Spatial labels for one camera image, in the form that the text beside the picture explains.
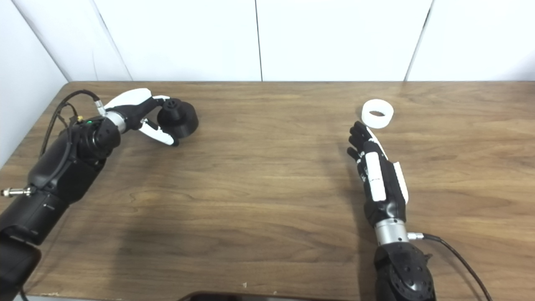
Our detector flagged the round black stepped part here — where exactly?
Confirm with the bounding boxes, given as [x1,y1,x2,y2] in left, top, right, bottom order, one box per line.
[157,98,199,139]

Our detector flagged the dark glossy robot body edge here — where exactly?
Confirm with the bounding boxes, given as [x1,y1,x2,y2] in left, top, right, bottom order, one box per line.
[178,291,364,301]

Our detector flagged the thin wires on left arm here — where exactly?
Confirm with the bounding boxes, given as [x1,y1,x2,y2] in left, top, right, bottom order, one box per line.
[54,101,83,126]

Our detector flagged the white plastic ring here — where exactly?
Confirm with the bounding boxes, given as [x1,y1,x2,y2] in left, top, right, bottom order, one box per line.
[362,99,394,129]

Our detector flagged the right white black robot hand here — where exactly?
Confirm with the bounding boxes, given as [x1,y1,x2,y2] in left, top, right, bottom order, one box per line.
[347,121,409,227]

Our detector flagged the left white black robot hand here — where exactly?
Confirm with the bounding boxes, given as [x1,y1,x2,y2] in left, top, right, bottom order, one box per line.
[102,88,180,147]

